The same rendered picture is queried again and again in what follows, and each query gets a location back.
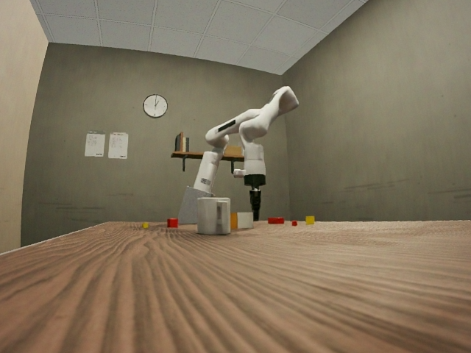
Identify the white mug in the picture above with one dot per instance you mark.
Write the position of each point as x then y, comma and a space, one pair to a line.
208, 215

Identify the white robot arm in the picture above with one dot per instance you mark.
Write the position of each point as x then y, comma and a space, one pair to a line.
248, 130

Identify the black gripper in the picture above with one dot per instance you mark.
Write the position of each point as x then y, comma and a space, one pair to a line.
255, 180

